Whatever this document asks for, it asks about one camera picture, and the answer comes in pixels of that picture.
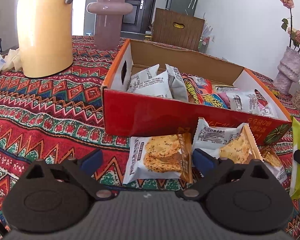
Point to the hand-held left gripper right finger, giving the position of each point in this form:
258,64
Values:
203,161

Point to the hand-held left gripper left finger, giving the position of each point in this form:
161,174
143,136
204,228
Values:
91,161

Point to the green snack packet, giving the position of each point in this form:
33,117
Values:
298,135

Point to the orange-edged cracker packet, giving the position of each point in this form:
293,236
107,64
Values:
236,150

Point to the small white snack packet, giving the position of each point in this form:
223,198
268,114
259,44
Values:
242,101
267,110

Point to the pink snack packet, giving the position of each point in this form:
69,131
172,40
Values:
223,99

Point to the red cartoon chips bag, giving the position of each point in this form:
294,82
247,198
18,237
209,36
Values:
202,92

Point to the red cardboard box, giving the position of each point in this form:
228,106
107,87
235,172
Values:
145,115

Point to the patterned red tablecloth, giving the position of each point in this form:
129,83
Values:
52,120

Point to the purple textured vase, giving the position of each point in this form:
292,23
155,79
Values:
288,70

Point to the crumpled white cloth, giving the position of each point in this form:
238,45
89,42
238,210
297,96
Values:
12,60

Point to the yellow thermos jug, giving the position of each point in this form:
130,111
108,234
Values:
45,35

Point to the pink glass vase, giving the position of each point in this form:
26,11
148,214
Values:
107,27

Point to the dark entrance door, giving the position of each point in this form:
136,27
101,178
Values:
140,12

